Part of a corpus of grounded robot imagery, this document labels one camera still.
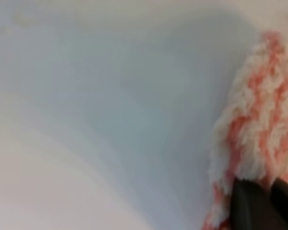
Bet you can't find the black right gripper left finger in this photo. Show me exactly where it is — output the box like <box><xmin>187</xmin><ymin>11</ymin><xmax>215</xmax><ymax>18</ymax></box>
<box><xmin>229</xmin><ymin>179</ymin><xmax>287</xmax><ymax>230</ymax></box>

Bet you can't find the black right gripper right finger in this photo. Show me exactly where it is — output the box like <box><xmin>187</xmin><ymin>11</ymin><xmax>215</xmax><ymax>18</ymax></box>
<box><xmin>270</xmin><ymin>179</ymin><xmax>288</xmax><ymax>224</ymax></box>

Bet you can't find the pink white striped rag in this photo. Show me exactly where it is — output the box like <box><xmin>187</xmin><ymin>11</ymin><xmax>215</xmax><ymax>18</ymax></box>
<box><xmin>203</xmin><ymin>31</ymin><xmax>288</xmax><ymax>230</ymax></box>

